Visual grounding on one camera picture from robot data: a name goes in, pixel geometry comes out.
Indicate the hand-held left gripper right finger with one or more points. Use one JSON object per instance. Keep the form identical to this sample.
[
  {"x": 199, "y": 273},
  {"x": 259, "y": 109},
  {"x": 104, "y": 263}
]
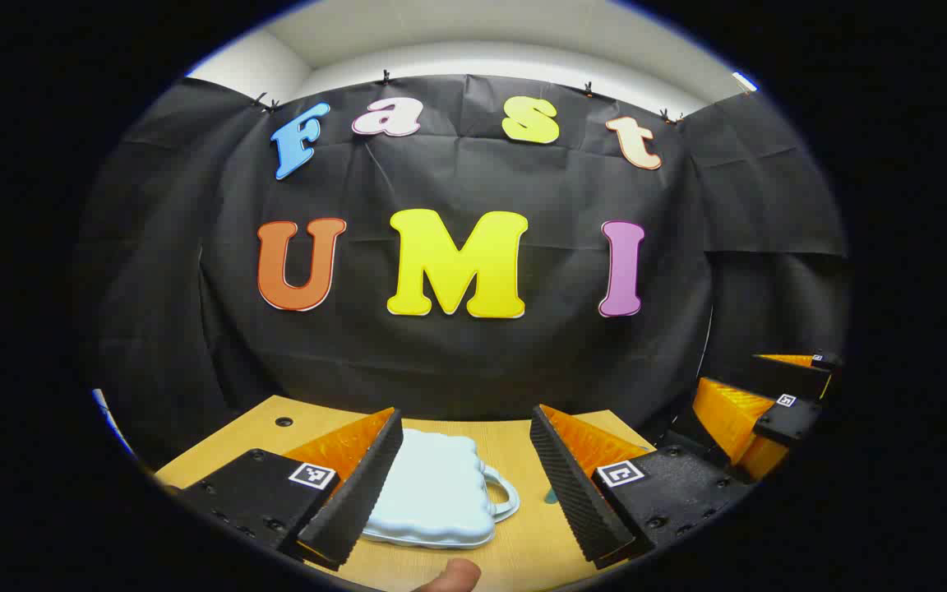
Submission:
[{"x": 576, "y": 485}]

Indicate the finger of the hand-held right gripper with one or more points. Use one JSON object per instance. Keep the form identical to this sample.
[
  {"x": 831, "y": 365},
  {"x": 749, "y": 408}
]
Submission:
[
  {"x": 786, "y": 423},
  {"x": 794, "y": 376}
]

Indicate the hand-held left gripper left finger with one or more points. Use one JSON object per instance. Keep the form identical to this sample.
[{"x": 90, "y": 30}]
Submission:
[{"x": 358, "y": 493}]

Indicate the light blue suitcase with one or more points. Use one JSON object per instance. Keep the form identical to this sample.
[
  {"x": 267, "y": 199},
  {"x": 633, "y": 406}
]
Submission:
[{"x": 441, "y": 493}]

